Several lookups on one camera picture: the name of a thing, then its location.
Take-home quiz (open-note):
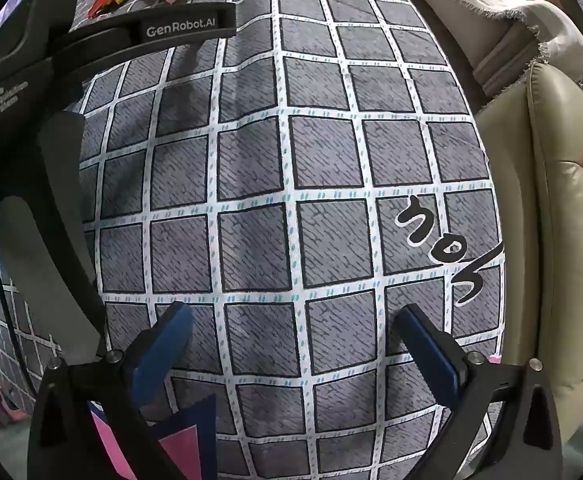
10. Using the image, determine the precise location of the beige fringed blanket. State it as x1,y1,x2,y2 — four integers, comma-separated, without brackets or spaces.
424,0,583,96

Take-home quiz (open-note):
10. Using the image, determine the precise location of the beige leather sofa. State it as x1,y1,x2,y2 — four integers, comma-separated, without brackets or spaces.
466,61,583,434

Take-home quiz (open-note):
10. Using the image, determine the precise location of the grey grid patterned cloth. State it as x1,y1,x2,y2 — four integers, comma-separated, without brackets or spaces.
76,0,503,479

